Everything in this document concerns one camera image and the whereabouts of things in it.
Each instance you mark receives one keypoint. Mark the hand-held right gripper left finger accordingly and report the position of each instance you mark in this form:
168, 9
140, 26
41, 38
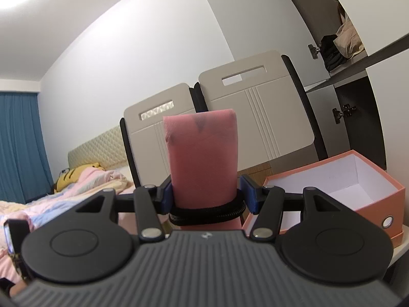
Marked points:
166, 201

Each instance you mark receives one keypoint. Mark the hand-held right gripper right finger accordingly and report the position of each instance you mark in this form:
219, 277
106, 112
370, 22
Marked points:
249, 195

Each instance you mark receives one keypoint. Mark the pink shopping bag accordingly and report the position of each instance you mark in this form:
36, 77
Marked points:
201, 160

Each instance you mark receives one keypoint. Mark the pink cardboard box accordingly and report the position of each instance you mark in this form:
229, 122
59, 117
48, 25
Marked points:
377, 204

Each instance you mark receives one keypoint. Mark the wooden drawer cabinet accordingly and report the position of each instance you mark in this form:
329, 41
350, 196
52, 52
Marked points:
255, 171

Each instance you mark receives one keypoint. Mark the pink quilt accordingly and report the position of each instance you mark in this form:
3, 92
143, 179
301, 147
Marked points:
64, 198

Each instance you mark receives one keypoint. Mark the yellow striped plush toy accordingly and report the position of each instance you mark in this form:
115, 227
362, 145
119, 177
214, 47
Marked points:
73, 174

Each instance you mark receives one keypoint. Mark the beige quilted headboard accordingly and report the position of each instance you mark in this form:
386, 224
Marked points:
96, 150

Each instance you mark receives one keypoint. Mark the blue curtain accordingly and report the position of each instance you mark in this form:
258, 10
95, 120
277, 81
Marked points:
19, 147

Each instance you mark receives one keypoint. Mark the metal wardrobe hinge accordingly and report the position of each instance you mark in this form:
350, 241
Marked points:
343, 113
314, 51

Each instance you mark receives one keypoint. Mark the dark folded clothes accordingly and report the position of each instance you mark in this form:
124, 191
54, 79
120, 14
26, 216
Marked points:
332, 56

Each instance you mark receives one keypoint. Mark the white wardrobe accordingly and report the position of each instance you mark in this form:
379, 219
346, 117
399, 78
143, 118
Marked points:
383, 102

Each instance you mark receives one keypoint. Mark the beige folded clothes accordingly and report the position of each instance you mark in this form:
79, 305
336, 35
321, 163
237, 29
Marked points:
346, 38

